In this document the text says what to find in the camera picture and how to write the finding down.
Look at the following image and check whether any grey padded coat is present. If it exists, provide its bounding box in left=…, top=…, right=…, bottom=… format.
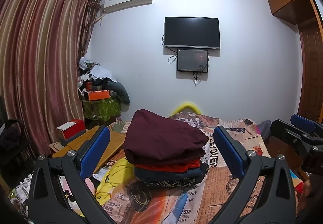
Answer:
left=92, top=77, right=130, bottom=105

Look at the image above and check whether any small black wall monitor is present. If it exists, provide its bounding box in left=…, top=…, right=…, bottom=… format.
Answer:
left=177, top=49, right=209, bottom=73

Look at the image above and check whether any wooden wardrobe cabinet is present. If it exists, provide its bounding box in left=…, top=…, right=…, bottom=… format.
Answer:
left=268, top=0, right=322, bottom=122

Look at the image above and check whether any dark navy folded garment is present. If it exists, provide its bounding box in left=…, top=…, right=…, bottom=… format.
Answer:
left=134, top=163, right=209, bottom=188

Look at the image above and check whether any red and white box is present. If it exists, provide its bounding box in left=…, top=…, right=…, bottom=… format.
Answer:
left=56, top=119, right=85, bottom=140

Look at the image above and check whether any white cloth on pile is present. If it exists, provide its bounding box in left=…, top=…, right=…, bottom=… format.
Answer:
left=79, top=57, right=117, bottom=83

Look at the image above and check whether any yellow bed headboard rail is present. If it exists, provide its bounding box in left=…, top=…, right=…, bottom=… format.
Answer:
left=171, top=102, right=202, bottom=116

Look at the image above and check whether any large black wall television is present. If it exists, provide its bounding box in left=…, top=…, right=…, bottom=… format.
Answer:
left=164, top=16, right=221, bottom=50

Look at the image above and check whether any red folded garment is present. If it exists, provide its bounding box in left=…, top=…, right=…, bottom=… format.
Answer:
left=134, top=158, right=201, bottom=173

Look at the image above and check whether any yellow garment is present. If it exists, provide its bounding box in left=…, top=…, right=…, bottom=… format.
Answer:
left=95, top=157, right=134, bottom=205

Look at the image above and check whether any wooden bedside table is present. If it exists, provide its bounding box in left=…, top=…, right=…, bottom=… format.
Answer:
left=52, top=126, right=125, bottom=178

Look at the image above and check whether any orange shoe box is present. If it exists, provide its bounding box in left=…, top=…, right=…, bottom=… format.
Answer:
left=84, top=90, right=110, bottom=101

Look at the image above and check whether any maroon jacket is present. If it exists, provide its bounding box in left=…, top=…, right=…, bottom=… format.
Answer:
left=123, top=109, right=209, bottom=164

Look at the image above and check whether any striped red curtain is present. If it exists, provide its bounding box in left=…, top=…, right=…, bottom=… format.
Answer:
left=1, top=0, right=100, bottom=155

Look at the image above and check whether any newspaper print bedsheet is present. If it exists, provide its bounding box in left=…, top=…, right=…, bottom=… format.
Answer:
left=95, top=109, right=267, bottom=223

